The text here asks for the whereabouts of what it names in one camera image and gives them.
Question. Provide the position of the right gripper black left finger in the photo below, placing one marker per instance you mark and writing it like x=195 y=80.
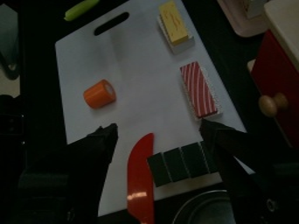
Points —
x=73 y=180

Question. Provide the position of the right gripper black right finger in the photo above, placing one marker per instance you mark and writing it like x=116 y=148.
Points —
x=252 y=180

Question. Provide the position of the orange toy carrot piece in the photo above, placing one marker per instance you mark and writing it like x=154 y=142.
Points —
x=97 y=95

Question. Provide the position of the dark round bowl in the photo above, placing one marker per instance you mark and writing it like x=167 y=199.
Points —
x=206 y=210

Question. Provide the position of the red toy knife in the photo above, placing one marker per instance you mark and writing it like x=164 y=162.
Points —
x=139 y=175

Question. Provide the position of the dark green toy maki roll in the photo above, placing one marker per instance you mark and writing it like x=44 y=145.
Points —
x=179 y=166

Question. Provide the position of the red striped toy sushi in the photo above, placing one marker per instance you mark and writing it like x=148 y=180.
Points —
x=199 y=90

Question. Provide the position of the red wooden box with knob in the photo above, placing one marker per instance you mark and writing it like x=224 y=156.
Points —
x=278 y=75

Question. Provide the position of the white plastic cutting board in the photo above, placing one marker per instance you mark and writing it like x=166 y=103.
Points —
x=147 y=87

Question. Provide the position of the pink flat tray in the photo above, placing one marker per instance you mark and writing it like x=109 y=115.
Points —
x=239 y=24

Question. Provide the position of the yellow egg toy sushi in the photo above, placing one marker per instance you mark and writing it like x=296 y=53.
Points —
x=174 y=23

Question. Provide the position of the light green toy vegetable piece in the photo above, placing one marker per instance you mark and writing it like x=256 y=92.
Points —
x=80 y=10

